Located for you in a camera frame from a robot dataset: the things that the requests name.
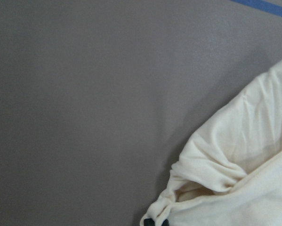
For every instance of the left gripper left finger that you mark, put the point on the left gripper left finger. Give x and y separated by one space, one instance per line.
148 222

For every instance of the yellow long sleeve shirt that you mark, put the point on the yellow long sleeve shirt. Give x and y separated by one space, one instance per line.
230 170

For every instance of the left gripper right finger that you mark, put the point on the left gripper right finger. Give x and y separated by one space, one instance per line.
165 223

